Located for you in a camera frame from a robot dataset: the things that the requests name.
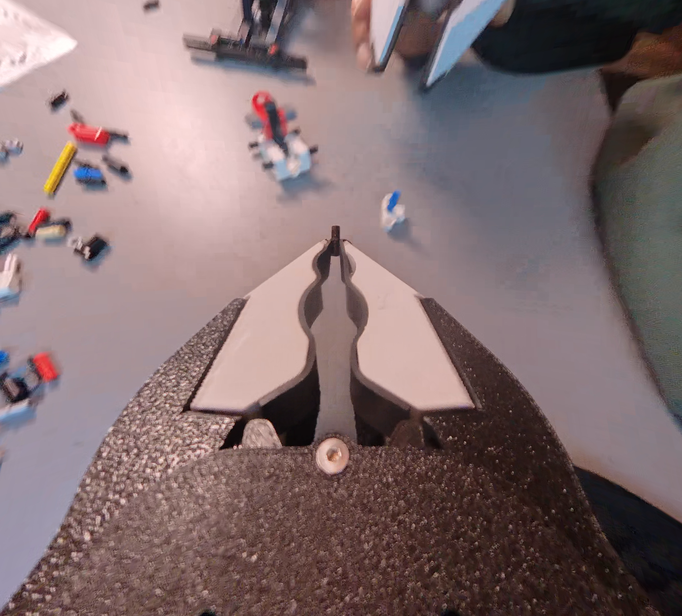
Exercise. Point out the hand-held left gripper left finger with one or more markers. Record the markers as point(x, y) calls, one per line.
point(261, 349)

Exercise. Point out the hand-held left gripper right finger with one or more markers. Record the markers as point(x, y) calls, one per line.
point(405, 349)

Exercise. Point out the white toy connector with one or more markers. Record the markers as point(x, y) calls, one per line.
point(393, 219)

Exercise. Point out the person's right hand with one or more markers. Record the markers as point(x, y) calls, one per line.
point(361, 14)

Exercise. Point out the large toy brick model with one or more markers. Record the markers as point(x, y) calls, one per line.
point(266, 3)

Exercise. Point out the small red white brick assembly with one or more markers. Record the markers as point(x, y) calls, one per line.
point(280, 142)

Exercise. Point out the pile of small toy bricks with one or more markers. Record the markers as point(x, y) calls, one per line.
point(43, 367)

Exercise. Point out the blue toy connector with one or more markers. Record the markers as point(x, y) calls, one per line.
point(89, 175)

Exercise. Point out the person's green sweatshirt torso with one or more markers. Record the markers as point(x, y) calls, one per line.
point(650, 254)

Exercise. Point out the yellow toy beam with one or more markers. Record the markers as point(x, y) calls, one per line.
point(60, 168)

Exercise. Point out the red connector with black axle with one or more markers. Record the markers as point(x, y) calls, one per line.
point(90, 134)

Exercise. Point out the small grey toy piece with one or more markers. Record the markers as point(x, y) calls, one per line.
point(10, 148)

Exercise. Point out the paper instruction sheet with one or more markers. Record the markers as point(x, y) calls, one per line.
point(26, 46)

